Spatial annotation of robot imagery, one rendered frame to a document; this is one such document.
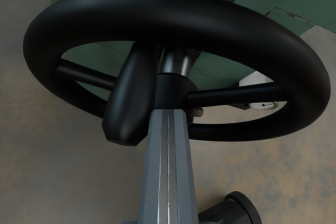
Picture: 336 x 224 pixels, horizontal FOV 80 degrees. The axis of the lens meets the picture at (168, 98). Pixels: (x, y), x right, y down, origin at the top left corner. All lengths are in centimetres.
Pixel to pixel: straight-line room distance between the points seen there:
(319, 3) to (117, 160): 91
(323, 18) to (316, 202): 136
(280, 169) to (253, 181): 21
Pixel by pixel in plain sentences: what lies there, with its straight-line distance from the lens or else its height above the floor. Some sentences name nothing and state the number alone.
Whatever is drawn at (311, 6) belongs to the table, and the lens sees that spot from 37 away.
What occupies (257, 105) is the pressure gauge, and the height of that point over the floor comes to 65.
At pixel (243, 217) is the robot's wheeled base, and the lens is 102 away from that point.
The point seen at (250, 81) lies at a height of 62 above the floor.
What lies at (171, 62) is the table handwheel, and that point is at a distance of 23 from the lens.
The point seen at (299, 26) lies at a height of 83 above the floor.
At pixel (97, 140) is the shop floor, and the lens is 103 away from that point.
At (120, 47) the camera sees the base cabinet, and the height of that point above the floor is 60.
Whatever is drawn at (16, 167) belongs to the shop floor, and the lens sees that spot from 107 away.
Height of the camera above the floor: 102
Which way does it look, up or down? 65 degrees down
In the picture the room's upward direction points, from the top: 45 degrees clockwise
